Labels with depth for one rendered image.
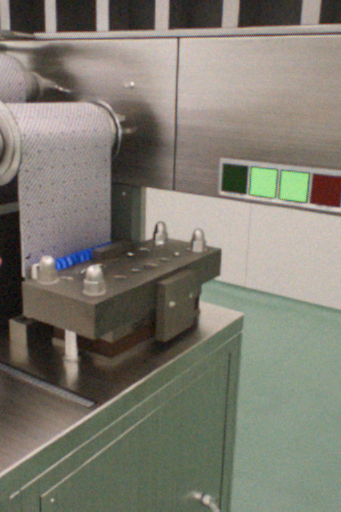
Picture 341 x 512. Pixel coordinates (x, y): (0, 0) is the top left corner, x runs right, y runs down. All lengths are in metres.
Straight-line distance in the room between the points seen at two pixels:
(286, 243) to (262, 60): 2.67
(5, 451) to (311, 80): 0.75
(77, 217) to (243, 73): 0.41
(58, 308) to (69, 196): 0.24
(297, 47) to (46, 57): 0.60
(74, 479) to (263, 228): 2.99
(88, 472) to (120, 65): 0.79
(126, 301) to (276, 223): 2.79
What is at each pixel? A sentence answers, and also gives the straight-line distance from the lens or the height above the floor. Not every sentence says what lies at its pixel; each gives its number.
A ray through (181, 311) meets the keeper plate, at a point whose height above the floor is 0.95.
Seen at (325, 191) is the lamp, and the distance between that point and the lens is 1.03.
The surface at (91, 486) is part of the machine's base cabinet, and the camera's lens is 0.93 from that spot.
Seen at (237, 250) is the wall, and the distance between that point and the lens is 3.84.
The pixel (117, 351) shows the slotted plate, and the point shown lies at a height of 0.92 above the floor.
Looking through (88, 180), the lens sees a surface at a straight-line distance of 1.12.
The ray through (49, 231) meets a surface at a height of 1.09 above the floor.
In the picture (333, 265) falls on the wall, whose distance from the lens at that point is 3.60.
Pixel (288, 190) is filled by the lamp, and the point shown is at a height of 1.18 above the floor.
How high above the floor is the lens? 1.35
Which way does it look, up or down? 16 degrees down
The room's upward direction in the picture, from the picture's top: 2 degrees clockwise
